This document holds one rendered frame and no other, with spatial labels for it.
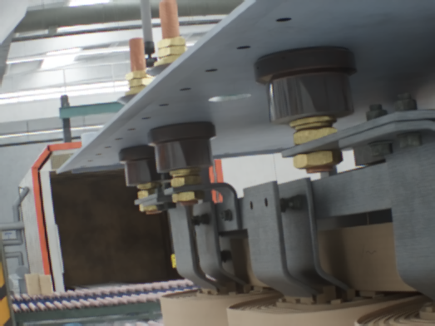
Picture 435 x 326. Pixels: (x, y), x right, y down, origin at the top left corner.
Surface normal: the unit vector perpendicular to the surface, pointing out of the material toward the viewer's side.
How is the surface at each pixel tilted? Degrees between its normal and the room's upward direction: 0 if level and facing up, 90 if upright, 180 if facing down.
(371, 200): 90
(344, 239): 90
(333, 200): 90
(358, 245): 90
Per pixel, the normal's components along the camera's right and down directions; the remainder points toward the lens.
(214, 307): -0.51, 0.00
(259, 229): -0.95, 0.09
